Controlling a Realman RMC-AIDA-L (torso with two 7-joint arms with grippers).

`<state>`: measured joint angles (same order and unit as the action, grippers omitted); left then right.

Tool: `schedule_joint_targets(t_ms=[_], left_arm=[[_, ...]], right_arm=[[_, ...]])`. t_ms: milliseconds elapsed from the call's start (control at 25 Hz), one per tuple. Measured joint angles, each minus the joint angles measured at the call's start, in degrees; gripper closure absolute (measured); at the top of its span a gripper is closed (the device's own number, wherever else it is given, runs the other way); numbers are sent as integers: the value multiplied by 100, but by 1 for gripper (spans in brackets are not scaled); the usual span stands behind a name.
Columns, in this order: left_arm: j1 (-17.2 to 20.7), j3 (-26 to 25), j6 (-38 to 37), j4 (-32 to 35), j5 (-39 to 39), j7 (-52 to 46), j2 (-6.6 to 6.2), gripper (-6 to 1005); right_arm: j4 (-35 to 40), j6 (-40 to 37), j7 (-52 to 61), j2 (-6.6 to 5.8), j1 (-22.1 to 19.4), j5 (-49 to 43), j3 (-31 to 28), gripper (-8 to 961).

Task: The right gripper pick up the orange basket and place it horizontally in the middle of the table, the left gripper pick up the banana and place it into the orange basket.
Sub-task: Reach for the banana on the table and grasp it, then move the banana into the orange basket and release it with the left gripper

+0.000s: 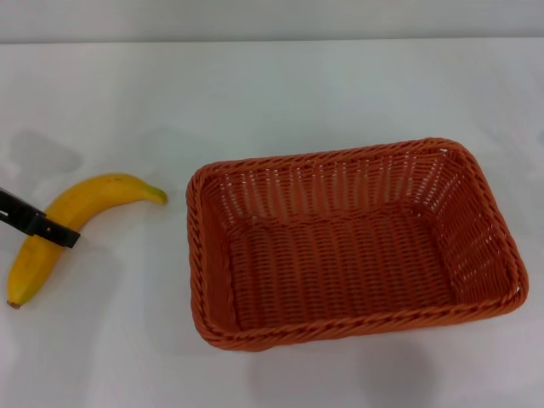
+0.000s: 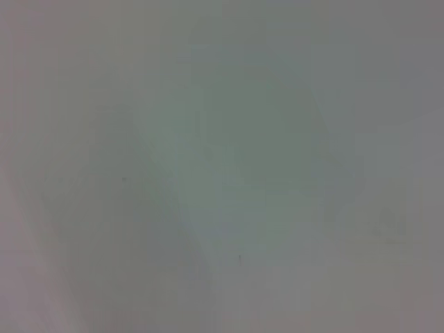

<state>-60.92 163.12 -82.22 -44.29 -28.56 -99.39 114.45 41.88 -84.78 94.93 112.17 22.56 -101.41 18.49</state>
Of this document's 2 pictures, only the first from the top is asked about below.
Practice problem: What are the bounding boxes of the orange woven plastic basket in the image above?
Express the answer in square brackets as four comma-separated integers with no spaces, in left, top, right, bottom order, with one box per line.
[184,136,531,354]

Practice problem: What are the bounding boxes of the yellow banana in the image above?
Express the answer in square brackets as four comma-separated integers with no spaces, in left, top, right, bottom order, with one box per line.
[6,172,168,309]

